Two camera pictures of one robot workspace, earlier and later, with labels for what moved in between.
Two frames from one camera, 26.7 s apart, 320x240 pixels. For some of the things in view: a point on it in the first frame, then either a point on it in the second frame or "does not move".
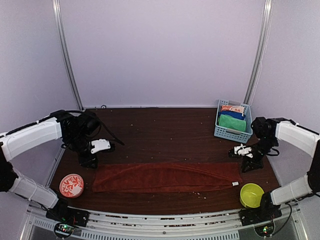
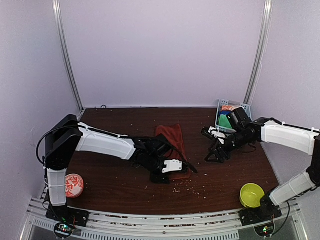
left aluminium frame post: [65, 52] does not move
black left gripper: [90, 160] -> [162, 179]
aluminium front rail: [223, 225] does not move
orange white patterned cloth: [240, 109] does not move
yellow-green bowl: [250, 195] does not move
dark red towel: [145, 177] -> [174, 133]
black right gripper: [255, 164] -> [217, 151]
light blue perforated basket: [232, 134] does not move
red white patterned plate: [72, 185] does not move
